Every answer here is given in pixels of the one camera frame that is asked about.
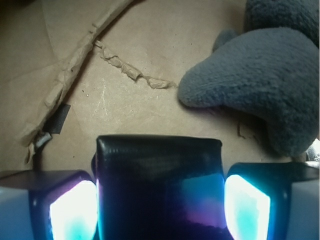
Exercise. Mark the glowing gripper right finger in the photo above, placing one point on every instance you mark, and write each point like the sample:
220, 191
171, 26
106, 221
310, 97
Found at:
272, 201

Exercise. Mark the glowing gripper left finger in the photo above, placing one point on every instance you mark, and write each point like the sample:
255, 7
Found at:
47, 205

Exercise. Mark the black taped box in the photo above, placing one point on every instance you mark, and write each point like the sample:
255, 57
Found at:
159, 187

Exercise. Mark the grey plush elephant toy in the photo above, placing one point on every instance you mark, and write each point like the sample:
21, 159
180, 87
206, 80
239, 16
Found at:
271, 71

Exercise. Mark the brown paper bag bin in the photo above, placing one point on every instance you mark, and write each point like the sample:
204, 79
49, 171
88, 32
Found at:
73, 70

